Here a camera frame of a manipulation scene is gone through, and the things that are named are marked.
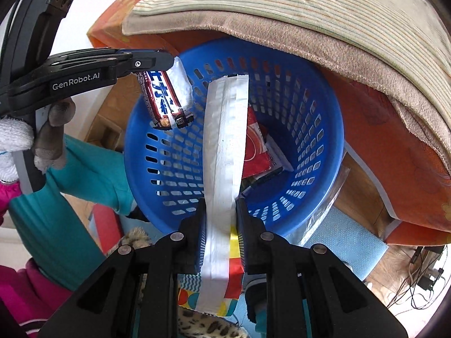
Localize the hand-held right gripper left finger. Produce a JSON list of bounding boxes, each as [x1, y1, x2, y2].
[[39, 197, 207, 338]]

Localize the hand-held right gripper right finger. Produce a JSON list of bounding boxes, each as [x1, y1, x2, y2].
[[235, 197, 409, 338]]

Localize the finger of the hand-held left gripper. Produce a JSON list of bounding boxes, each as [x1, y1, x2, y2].
[[47, 51, 176, 78], [102, 48, 166, 54]]

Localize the dark candy bar wrapper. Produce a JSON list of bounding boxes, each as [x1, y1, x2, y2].
[[136, 70, 194, 129]]

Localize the colourful patterned snack packet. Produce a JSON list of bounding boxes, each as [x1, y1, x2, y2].
[[178, 74, 251, 317]]

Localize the red cardboard box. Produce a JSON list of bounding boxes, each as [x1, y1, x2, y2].
[[241, 107, 294, 184]]

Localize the blue plastic mesh basket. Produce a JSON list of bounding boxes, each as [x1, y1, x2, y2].
[[124, 38, 345, 238]]

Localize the person's left forearm teal sleeve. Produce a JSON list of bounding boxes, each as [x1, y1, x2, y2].
[[10, 137, 137, 291]]

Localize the person's left hand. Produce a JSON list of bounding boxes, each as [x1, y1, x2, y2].
[[0, 99, 76, 174]]

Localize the clear plastic bag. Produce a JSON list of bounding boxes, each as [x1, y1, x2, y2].
[[299, 169, 351, 247]]

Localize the light blue floor mat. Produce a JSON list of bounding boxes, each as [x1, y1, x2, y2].
[[299, 206, 388, 280]]

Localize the striped yellow blanket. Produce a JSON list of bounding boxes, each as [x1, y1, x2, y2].
[[132, 0, 451, 138]]

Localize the orange patterned bed sheet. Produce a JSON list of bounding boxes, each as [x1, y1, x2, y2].
[[86, 0, 451, 247]]

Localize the pink garment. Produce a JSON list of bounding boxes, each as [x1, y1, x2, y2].
[[0, 179, 73, 338]]

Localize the beige fleece blanket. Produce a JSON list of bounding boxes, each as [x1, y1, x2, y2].
[[121, 7, 451, 177]]

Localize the black floor cables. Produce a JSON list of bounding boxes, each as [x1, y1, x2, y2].
[[388, 246, 448, 308]]

